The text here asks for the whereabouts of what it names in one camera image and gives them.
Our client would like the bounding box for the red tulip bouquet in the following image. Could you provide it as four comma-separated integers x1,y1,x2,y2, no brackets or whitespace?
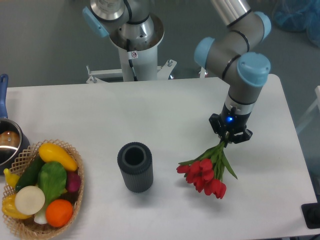
176,133,238,199

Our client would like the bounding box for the blue plastic bag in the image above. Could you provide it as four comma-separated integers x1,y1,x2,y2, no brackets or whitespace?
272,0,320,47

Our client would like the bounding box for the woven wicker basket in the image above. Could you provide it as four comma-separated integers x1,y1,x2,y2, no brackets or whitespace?
0,139,85,240

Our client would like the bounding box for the yellow squash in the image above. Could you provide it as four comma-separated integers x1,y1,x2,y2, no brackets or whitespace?
38,142,78,172

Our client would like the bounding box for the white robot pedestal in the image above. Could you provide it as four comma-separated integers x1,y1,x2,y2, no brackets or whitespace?
86,46,178,84

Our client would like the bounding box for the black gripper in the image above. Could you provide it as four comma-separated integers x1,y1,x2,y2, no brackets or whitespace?
209,105,253,144

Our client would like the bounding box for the white frame at right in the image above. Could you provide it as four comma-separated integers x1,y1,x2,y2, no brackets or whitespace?
295,85,320,135

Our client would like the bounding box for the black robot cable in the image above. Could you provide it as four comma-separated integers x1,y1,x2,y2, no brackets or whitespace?
125,38,138,82

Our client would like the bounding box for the blue handled saucepan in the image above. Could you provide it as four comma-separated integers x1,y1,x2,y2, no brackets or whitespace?
0,73,30,176

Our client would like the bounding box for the dark green cucumber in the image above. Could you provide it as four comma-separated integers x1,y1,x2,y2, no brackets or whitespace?
15,155,45,192

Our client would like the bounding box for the green lettuce leaf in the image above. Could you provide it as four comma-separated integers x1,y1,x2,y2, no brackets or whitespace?
37,161,67,207

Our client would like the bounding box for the black device at edge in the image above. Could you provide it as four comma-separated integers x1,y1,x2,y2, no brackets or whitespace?
301,202,320,229

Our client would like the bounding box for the white onion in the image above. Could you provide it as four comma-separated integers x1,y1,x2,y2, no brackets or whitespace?
14,185,45,215

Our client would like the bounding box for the yellow bell pepper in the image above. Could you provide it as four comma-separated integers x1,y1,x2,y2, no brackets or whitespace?
2,194,32,220

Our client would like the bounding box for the purple radish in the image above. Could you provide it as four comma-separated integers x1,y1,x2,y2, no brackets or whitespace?
65,171,81,193

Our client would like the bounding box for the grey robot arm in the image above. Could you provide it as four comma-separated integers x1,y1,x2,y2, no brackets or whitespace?
82,0,271,144

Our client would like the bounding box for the orange fruit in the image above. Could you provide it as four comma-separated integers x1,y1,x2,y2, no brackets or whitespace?
45,199,73,228

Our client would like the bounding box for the dark grey ribbed vase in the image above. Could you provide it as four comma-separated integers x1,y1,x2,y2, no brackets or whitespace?
117,142,154,193

